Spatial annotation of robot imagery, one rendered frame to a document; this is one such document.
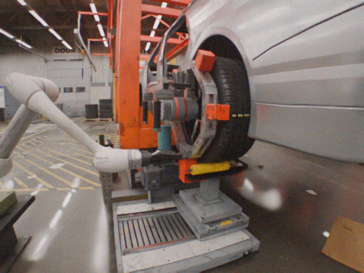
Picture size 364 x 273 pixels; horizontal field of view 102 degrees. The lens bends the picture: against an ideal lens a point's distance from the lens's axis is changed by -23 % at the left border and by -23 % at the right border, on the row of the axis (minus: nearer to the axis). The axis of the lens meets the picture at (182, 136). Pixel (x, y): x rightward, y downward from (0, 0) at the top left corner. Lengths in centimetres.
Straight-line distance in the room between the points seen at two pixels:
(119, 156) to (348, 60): 86
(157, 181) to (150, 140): 34
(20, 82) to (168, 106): 74
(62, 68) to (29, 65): 243
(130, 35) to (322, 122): 137
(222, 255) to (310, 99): 89
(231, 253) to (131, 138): 106
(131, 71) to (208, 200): 110
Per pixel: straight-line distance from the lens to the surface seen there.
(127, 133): 150
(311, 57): 69
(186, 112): 106
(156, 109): 89
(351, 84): 62
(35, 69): 1585
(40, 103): 95
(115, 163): 83
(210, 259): 113
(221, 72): 95
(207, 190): 129
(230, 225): 126
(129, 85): 149
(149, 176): 140
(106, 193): 180
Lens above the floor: 89
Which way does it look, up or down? 10 degrees down
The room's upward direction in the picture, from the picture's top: 1 degrees clockwise
